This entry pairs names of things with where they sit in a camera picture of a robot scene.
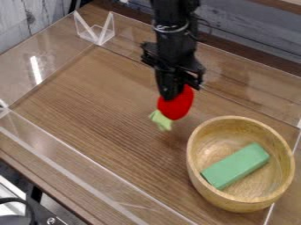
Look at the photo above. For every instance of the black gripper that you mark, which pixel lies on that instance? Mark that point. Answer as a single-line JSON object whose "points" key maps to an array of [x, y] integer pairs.
{"points": [[171, 56]]}

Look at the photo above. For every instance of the red plush strawberry toy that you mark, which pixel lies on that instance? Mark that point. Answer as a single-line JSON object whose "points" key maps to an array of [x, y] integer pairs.
{"points": [[171, 110]]}

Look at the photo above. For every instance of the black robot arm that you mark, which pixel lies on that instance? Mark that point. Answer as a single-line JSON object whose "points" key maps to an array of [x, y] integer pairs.
{"points": [[172, 16]]}

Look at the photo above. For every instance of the clear acrylic rear panel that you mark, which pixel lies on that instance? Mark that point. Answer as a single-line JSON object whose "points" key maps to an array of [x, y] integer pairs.
{"points": [[259, 87]]}

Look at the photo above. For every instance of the clear acrylic panel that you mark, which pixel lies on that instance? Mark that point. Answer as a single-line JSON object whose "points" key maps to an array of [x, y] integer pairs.
{"points": [[259, 87], [96, 194]]}

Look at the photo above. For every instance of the wooden bowl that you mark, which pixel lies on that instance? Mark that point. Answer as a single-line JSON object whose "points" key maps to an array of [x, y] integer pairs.
{"points": [[215, 139]]}

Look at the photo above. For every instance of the green rectangular block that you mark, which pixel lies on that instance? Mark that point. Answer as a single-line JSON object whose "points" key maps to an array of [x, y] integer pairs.
{"points": [[231, 168]]}

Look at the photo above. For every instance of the clear acrylic front panel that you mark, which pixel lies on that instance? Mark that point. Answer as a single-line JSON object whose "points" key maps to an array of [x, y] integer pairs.
{"points": [[96, 194]]}

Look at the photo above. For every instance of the clear acrylic corner bracket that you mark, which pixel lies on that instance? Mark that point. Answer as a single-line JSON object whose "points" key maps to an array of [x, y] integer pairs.
{"points": [[96, 34]]}

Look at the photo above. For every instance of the black metal table bracket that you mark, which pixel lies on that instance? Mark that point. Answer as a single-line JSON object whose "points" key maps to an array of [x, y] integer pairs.
{"points": [[44, 217]]}

